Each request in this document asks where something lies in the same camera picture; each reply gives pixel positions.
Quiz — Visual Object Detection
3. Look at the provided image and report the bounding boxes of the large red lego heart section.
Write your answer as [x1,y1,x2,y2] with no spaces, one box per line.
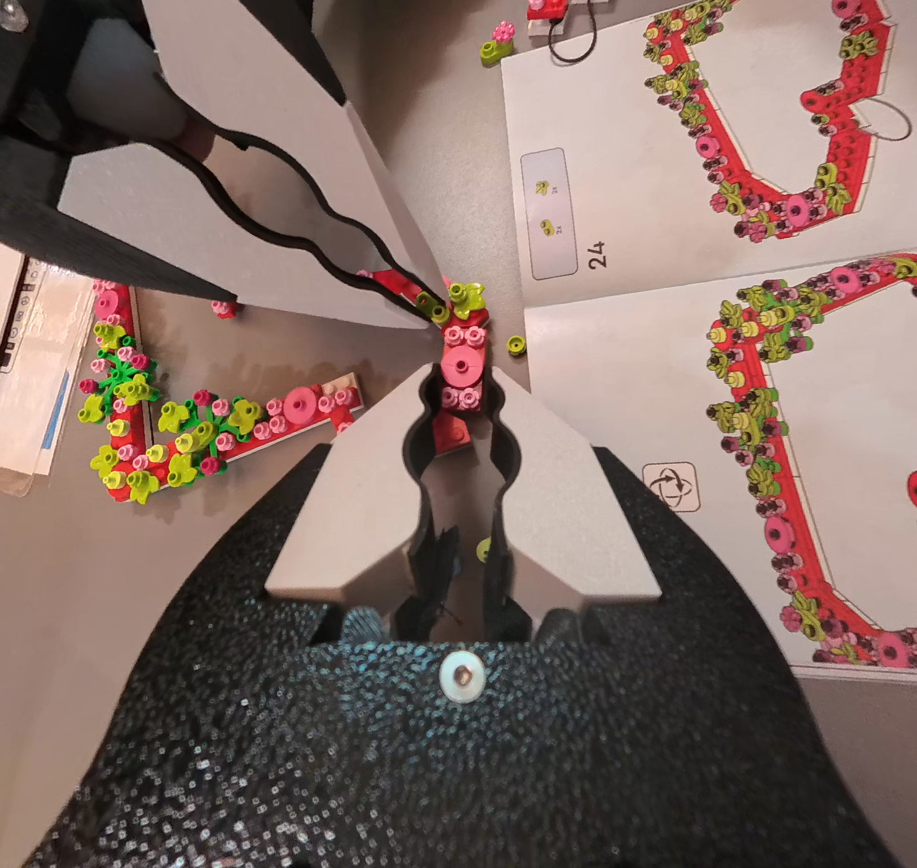
[79,277,363,505]

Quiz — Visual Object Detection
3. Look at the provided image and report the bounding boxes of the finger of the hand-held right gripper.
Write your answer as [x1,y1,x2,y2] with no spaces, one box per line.
[56,139,432,332]
[139,0,448,309]

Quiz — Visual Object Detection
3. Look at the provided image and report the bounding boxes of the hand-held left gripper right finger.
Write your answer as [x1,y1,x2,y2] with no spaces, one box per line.
[488,365,663,612]

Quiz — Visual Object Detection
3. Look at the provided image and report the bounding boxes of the small red lego heart section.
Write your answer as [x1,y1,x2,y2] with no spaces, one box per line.
[356,268,495,458]

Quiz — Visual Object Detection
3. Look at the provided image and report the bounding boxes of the lego instruction booklet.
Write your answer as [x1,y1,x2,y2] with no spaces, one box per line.
[500,0,917,683]

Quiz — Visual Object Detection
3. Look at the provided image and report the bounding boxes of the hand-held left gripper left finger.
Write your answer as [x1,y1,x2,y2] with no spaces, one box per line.
[264,364,441,607]

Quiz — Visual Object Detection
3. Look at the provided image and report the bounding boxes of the clear plastic bag with papers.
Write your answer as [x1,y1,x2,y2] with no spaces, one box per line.
[0,255,97,498]

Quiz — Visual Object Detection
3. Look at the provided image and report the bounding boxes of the lime plate with pink flower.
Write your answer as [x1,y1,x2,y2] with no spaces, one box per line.
[480,20,517,66]

